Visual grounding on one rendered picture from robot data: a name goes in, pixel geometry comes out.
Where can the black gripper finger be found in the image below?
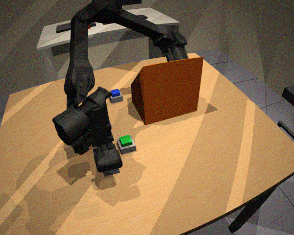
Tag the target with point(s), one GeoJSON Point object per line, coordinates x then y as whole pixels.
{"type": "Point", "coordinates": [95, 151]}

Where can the green button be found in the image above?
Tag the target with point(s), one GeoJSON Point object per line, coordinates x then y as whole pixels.
{"type": "Point", "coordinates": [126, 144]}

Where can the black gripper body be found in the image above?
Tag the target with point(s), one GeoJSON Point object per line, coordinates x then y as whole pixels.
{"type": "Point", "coordinates": [107, 157]}

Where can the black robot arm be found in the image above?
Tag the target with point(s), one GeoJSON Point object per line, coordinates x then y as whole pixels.
{"type": "Point", "coordinates": [72, 125]}

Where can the purple button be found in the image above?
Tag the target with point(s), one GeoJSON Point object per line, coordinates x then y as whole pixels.
{"type": "Point", "coordinates": [111, 172]}

